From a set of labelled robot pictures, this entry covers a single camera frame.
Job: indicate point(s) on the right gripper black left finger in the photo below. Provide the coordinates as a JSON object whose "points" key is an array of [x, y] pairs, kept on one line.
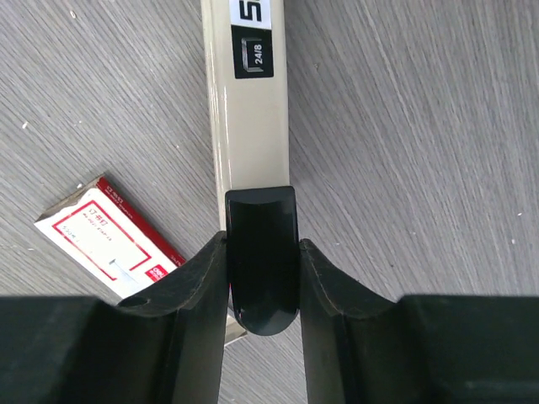
{"points": [[162, 345]]}

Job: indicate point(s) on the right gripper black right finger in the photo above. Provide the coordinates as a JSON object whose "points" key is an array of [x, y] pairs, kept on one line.
{"points": [[359, 347]]}

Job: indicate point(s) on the beige stapler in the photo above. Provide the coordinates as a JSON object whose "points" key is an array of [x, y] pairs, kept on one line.
{"points": [[246, 70]]}

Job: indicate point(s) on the staple box red white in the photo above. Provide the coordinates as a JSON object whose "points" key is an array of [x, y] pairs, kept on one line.
{"points": [[103, 232]]}

